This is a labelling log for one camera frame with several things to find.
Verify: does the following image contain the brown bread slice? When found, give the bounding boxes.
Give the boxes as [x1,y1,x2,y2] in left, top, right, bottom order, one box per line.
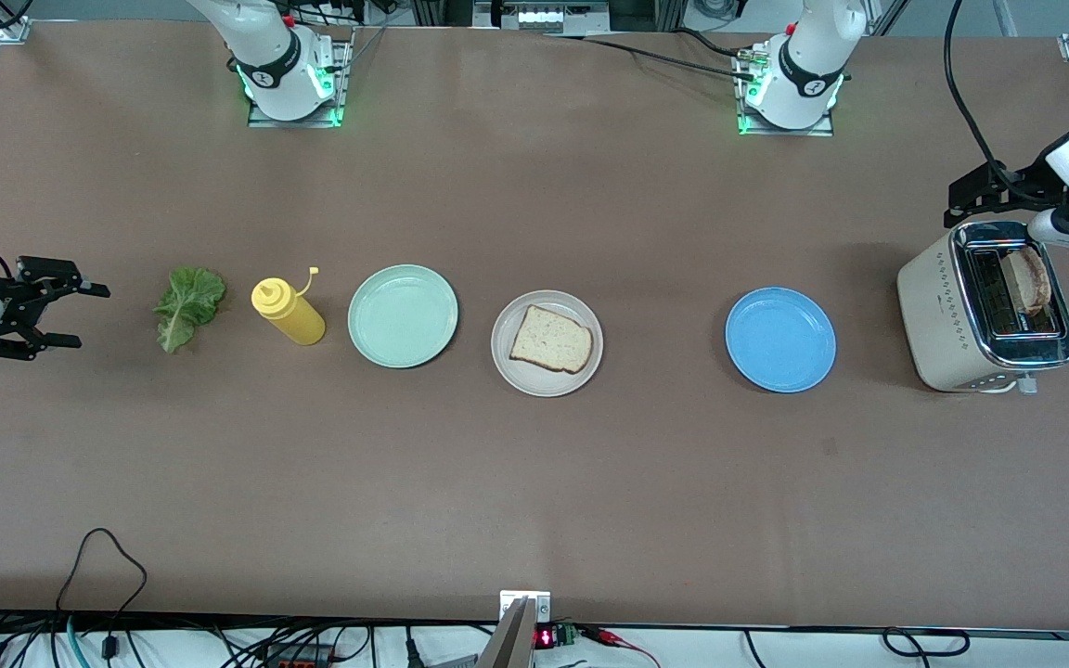
[509,304,595,375]
[1000,245,1053,316]

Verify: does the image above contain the green lettuce leaf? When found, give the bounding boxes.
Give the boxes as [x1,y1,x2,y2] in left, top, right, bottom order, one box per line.
[153,266,228,354]

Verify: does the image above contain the yellow mustard squeeze bottle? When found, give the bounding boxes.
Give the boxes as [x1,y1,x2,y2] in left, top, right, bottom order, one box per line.
[251,267,327,347]

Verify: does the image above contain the blue plate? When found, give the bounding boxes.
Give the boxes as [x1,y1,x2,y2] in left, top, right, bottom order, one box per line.
[725,287,838,394]

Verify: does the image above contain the light green plate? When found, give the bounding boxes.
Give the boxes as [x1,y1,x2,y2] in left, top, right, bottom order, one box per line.
[347,264,459,369]

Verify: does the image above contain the beige plate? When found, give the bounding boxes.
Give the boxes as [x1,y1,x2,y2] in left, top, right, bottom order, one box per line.
[491,289,605,398]

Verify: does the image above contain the beige chrome toaster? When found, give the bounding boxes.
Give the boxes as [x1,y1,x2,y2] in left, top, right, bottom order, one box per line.
[896,220,1069,396]

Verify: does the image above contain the silver power strip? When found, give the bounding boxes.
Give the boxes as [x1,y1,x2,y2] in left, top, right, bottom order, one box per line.
[474,0,612,36]

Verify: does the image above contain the red clip lead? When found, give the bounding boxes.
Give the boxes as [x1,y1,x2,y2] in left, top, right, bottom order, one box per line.
[581,626,661,668]

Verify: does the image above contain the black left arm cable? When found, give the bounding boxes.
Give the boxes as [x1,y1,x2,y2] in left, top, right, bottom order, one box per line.
[945,0,1055,200]

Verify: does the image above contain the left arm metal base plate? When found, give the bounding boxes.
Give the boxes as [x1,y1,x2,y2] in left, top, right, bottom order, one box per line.
[734,46,837,138]

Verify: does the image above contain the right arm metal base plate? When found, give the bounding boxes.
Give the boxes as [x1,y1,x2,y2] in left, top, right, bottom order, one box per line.
[247,28,354,129]

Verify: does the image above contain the short black table cable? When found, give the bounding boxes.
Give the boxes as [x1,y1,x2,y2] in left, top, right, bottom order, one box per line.
[674,28,758,58]

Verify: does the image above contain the thin black looped cable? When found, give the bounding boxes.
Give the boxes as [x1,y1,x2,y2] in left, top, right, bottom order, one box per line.
[54,529,148,668]

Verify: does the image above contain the long black table cable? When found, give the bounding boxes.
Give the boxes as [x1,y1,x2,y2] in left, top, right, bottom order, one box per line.
[544,32,763,83]

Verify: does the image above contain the thin grey cable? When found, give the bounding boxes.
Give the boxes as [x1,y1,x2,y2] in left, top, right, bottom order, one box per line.
[335,23,389,75]

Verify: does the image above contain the black coiled cable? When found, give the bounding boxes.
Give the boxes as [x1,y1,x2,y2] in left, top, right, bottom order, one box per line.
[882,628,972,658]

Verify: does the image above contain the grey camera mount bar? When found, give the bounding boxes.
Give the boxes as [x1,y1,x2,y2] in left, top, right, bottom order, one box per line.
[477,598,535,668]

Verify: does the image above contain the silver camera mount bracket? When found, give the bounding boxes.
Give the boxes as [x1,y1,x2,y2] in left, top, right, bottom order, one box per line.
[500,591,551,624]

